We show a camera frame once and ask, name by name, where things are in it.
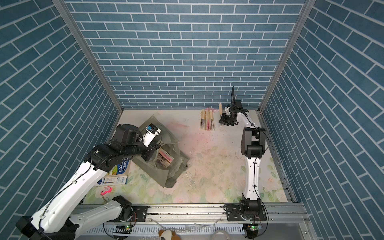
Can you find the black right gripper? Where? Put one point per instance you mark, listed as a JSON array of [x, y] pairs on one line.
[[223, 120]]

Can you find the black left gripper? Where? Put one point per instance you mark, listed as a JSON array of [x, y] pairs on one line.
[[138, 138]]

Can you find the pink folding fan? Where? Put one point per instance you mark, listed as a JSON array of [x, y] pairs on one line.
[[208, 119]]

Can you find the black patterned bamboo folding fan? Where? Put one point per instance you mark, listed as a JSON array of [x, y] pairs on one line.
[[203, 120]]

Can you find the olive green canvas tote bag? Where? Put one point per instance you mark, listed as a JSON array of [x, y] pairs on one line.
[[165, 177]]

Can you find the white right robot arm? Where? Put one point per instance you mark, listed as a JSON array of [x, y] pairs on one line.
[[253, 147]]

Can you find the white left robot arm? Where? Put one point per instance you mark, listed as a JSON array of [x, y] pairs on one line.
[[55, 220]]

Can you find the blue illustrated book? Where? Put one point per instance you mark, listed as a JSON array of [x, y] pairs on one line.
[[121, 169]]

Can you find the pink striped fan in bag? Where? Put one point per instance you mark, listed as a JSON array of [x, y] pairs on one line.
[[164, 159]]

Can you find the white blue small box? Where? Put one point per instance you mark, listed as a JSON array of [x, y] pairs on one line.
[[112, 181]]

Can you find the brown plush toy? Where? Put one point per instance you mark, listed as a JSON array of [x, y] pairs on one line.
[[168, 235]]

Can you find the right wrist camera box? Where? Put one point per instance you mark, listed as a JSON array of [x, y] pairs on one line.
[[227, 110]]

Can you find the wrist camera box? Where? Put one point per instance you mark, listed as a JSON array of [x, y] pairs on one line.
[[227, 110], [151, 132]]

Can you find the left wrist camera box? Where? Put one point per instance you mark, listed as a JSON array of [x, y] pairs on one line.
[[151, 132]]

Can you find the pink keychain toy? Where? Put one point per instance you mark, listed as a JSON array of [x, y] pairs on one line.
[[106, 190]]

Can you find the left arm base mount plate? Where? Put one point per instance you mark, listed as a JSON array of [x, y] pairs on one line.
[[137, 214]]

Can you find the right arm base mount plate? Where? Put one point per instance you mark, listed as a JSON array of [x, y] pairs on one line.
[[234, 214]]

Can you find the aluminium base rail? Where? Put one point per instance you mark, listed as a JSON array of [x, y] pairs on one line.
[[277, 221]]

